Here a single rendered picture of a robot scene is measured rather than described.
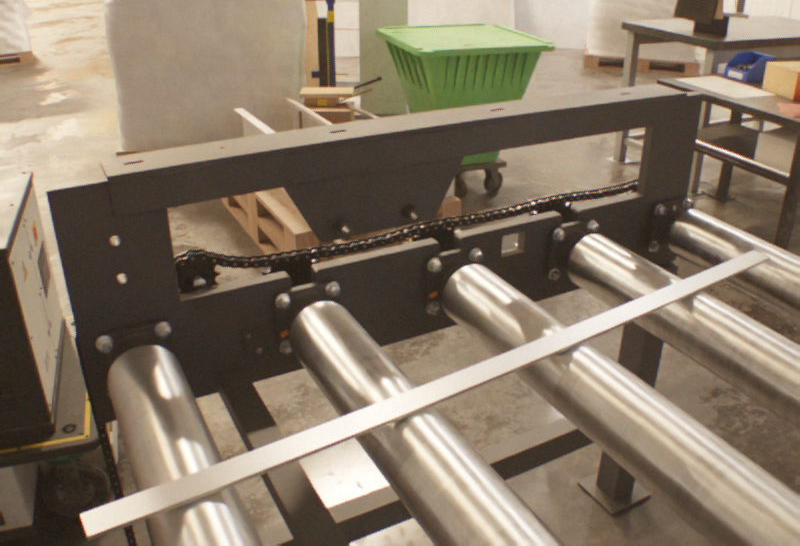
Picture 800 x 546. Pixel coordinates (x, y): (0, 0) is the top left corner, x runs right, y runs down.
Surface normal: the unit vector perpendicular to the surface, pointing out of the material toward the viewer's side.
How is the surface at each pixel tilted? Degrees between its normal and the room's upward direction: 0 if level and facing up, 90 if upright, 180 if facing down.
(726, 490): 36
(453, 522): 53
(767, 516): 31
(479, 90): 101
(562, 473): 0
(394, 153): 90
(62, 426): 0
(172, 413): 14
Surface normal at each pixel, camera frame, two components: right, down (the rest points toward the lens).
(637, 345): -0.87, 0.20
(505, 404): 0.01, -0.90
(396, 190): 0.49, 0.38
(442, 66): 0.35, 0.57
